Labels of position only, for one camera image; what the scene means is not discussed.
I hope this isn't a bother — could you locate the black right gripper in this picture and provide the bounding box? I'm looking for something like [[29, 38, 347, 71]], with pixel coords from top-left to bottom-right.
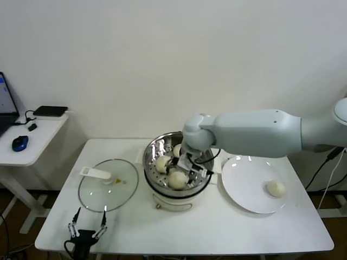
[[165, 153, 214, 189]]

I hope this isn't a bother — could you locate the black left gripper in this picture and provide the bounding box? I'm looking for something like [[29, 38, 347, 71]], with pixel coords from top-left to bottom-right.
[[67, 207, 109, 260]]

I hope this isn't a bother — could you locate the steel steamer basket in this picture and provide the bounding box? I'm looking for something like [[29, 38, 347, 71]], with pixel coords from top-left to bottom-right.
[[143, 132, 215, 196]]

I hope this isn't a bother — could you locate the white electric cooker pot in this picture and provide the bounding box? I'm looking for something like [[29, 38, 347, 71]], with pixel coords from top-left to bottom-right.
[[134, 147, 224, 212]]

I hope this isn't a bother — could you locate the white round plate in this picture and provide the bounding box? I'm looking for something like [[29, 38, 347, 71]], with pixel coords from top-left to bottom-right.
[[221, 155, 288, 215]]

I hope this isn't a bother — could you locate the white side table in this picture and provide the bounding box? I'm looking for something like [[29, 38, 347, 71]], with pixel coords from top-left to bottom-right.
[[0, 115, 69, 235]]

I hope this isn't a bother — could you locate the blue computer mouse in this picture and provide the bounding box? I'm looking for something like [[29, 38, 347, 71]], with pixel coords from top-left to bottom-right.
[[11, 135, 29, 152]]

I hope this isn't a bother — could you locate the black flat hard drive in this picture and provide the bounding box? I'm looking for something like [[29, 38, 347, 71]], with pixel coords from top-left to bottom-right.
[[33, 106, 68, 118]]

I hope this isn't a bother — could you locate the black laptop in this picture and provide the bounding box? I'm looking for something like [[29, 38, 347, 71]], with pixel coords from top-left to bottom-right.
[[0, 71, 21, 138]]

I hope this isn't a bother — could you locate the white stand foot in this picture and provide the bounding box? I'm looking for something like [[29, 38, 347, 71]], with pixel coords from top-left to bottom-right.
[[317, 194, 347, 219]]

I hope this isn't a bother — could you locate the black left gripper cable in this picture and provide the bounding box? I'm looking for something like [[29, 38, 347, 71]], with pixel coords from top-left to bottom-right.
[[63, 239, 75, 257]]

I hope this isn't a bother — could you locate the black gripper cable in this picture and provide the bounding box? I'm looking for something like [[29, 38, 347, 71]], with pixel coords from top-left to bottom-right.
[[195, 147, 221, 165], [63, 239, 75, 257]]

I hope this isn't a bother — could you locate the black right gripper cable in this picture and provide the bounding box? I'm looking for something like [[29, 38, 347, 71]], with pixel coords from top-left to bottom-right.
[[195, 147, 221, 165]]

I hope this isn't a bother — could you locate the glass lid with white handle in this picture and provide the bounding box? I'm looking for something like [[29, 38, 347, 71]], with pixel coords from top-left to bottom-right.
[[78, 159, 139, 213]]

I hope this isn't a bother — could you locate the thin black desk cable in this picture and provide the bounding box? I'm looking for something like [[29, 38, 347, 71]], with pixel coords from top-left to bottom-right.
[[15, 109, 37, 127]]

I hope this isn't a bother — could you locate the white power cable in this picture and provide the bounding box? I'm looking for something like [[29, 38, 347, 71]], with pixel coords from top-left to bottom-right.
[[317, 147, 347, 211]]

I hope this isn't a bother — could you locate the black power cable with plug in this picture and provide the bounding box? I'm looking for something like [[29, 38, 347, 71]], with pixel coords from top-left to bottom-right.
[[305, 147, 347, 190]]

